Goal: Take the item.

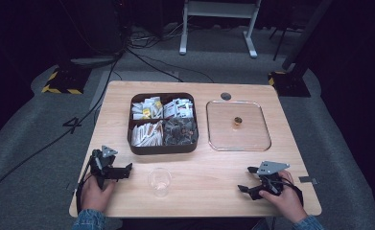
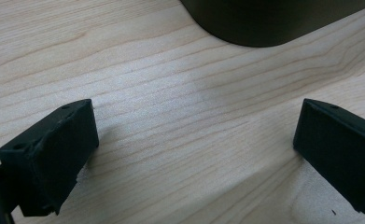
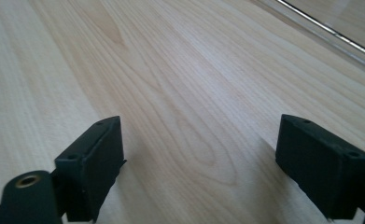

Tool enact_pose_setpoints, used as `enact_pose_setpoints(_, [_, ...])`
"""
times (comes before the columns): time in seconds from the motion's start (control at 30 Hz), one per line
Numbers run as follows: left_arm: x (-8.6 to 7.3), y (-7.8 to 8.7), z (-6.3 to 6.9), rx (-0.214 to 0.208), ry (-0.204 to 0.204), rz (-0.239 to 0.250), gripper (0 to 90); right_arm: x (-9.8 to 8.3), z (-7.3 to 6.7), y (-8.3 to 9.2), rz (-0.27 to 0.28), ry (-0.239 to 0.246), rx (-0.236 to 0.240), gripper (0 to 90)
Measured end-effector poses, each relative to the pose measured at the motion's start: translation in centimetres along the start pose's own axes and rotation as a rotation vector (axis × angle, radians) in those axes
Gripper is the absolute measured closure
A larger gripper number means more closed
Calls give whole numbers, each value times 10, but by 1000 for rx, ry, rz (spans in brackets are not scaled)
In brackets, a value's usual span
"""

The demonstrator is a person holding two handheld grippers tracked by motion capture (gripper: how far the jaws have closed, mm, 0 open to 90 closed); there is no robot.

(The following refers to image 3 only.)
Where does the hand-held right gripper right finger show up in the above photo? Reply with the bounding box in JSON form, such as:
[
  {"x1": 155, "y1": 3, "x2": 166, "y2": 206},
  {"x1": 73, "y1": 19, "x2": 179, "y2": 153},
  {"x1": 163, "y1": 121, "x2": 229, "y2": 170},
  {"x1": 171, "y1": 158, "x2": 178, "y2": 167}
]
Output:
[{"x1": 274, "y1": 113, "x2": 365, "y2": 220}]

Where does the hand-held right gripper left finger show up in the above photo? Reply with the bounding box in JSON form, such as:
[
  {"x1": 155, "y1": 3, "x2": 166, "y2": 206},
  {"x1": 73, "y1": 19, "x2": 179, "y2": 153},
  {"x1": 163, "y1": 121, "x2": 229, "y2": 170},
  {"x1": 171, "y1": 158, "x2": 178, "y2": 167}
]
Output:
[{"x1": 54, "y1": 115, "x2": 128, "y2": 223}]

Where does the clear plastic container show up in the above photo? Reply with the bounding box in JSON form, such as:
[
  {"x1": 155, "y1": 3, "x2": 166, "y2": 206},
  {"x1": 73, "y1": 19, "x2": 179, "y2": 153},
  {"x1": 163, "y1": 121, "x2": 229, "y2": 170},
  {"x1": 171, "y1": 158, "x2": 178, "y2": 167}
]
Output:
[{"x1": 251, "y1": 0, "x2": 365, "y2": 75}]

